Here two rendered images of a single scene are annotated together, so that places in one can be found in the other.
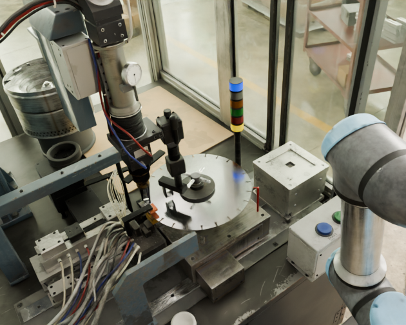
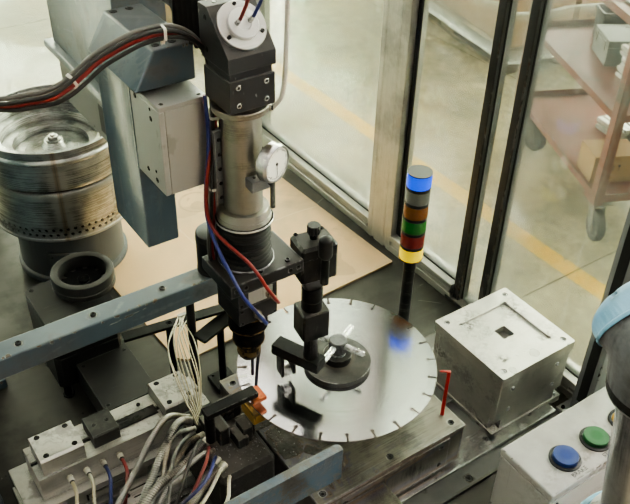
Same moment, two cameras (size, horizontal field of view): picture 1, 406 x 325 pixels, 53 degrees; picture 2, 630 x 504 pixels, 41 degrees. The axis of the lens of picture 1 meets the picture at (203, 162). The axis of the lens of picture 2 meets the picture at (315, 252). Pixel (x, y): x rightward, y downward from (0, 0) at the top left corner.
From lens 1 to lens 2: 0.21 m
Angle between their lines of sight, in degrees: 4
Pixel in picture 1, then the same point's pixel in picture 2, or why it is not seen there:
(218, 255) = (367, 490)
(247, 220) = (423, 430)
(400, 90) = not seen: outside the picture
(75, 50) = (178, 113)
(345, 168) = not seen: outside the picture
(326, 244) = (568, 485)
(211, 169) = (363, 330)
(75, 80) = (168, 162)
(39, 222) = (20, 402)
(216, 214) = (374, 415)
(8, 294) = not seen: outside the picture
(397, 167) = not seen: outside the picture
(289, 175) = (503, 351)
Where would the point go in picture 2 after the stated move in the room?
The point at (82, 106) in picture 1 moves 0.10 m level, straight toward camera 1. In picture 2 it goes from (161, 202) to (178, 243)
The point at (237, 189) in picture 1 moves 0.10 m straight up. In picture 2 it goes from (411, 372) to (417, 327)
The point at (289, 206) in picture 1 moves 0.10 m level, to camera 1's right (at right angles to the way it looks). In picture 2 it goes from (497, 410) to (553, 408)
